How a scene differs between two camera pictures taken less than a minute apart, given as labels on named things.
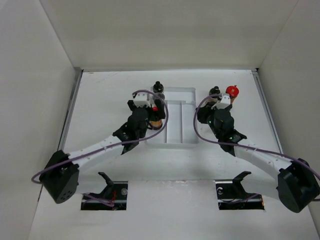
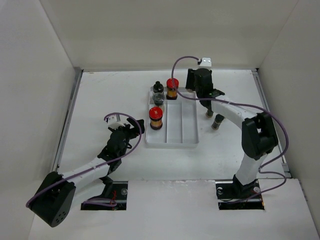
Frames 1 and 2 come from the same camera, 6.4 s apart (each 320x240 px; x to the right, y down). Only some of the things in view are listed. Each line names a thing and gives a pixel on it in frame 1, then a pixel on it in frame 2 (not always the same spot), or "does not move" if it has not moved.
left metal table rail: x=79 y=75 does not move
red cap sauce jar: x=155 y=124 does not move
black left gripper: x=160 y=115 → x=135 y=124
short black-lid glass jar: x=158 y=95 does not move
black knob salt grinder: x=158 y=87 does not move
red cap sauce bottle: x=233 y=91 → x=172 y=92
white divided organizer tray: x=181 y=127 does not move
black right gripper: x=203 y=112 → x=191 y=79
